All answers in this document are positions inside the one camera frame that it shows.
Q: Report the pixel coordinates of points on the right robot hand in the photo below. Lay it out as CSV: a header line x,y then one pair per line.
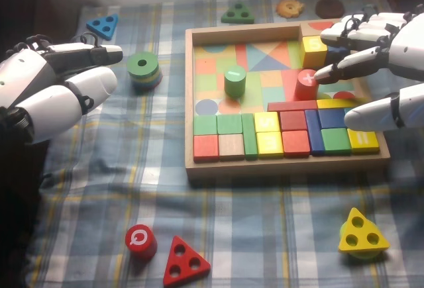
x,y
407,49

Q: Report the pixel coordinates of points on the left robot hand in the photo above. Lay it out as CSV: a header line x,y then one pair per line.
x,y
33,79

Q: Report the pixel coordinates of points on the red cylinder with plus sign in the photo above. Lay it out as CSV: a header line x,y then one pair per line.
x,y
304,89

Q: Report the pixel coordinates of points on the green cylinder with minus sign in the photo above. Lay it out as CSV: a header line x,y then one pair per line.
x,y
234,84

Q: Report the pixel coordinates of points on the blue triangle with three holes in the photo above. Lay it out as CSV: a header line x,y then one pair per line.
x,y
101,26

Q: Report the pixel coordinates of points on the dark brown toy cookie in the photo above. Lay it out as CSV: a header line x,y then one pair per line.
x,y
329,7

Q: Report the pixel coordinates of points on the yellow cube with numeral five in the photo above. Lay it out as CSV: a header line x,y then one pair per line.
x,y
313,56
266,122

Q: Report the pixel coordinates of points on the tan toy cookie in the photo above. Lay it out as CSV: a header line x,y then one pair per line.
x,y
298,11

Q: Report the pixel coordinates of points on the green wooden cube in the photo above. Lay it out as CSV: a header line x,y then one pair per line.
x,y
205,125
229,124
335,140

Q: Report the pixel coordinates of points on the blue wooden bar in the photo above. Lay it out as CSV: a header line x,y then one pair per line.
x,y
313,132

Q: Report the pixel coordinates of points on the dark red wooden cube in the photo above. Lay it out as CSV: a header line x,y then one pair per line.
x,y
293,120

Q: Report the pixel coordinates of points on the yellow cube with numeral three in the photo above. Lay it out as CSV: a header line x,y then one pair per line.
x,y
270,144

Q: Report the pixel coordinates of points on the green triangle with three holes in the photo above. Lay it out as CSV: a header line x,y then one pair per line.
x,y
238,11

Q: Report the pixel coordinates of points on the green wooden bar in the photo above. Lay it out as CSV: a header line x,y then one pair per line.
x,y
250,135

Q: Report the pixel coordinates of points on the yellow triangle with three holes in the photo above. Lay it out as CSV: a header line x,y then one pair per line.
x,y
361,233

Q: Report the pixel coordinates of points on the wooden puzzle tray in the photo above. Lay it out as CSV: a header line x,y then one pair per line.
x,y
205,170

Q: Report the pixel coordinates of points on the red cylinder with white letter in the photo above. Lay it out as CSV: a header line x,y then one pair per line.
x,y
140,248

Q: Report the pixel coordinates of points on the natural wood cube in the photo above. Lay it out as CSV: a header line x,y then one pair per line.
x,y
231,145

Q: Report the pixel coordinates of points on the red triangle with three holes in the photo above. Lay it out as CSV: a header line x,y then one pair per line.
x,y
183,260

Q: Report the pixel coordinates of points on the blue plaid cloth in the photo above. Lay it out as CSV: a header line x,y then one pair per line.
x,y
232,218

